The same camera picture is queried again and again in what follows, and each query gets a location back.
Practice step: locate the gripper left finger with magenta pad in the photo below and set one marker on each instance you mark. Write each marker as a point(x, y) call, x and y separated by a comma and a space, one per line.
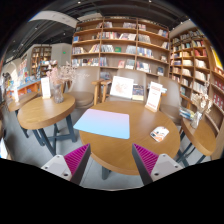
point(70, 167)

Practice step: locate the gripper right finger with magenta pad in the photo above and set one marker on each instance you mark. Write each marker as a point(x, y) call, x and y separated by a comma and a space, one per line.
point(152, 166)

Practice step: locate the white orange patterned mouse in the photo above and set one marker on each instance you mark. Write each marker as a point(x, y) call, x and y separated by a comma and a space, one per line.
point(159, 133)

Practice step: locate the pink blue gradient mouse pad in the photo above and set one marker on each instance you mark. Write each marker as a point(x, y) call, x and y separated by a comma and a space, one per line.
point(110, 124)

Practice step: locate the round wooden right table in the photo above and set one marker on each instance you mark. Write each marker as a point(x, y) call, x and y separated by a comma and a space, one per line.
point(202, 139)

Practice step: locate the round wooden left table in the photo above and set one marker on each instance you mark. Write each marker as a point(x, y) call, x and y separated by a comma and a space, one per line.
point(40, 113)

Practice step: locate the white red sign stand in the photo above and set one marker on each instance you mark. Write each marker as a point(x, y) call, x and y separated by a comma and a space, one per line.
point(154, 96)

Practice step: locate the dark book on chair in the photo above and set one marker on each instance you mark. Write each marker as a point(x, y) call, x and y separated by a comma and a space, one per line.
point(138, 92)

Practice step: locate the beige chair behind left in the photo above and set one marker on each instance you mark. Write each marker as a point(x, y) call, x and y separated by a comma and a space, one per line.
point(85, 87)

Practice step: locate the right vase with dried flowers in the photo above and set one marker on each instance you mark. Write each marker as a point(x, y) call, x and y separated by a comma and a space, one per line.
point(203, 104)

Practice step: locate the white sign on left table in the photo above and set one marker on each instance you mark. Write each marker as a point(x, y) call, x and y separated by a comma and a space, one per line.
point(45, 85)

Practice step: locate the white picture book on chair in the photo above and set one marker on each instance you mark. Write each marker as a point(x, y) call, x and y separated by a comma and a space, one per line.
point(122, 87)

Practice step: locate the small round table far left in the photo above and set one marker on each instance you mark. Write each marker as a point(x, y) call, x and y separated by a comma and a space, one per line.
point(23, 99)

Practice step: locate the glass vase with dried flowers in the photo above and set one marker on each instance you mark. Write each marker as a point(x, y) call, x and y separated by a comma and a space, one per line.
point(58, 76)

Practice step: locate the wooden bookshelf at right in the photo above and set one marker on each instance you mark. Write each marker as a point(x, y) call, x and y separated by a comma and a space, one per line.
point(193, 63)

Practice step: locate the distant wooden bookshelf left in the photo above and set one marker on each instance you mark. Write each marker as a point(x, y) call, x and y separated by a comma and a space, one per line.
point(40, 60)

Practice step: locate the large wooden bookshelf centre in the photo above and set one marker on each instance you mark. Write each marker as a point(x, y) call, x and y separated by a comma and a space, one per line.
point(122, 42)

